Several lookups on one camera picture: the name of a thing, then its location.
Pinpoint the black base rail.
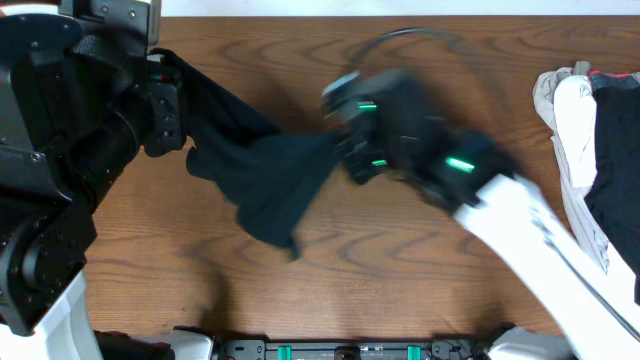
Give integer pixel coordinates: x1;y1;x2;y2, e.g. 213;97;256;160
211;339;488;360

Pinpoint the black t-shirt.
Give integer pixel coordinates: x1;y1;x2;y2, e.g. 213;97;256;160
155;48;340;259

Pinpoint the grey garment with red trim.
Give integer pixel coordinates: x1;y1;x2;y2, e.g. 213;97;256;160
571;61;639;91

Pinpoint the white crumpled garment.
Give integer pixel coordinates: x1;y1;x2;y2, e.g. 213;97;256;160
533;65;634;301

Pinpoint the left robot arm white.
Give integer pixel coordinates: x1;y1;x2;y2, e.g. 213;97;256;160
1;1;215;359

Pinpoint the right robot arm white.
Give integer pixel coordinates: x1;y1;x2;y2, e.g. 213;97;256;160
337;129;639;359

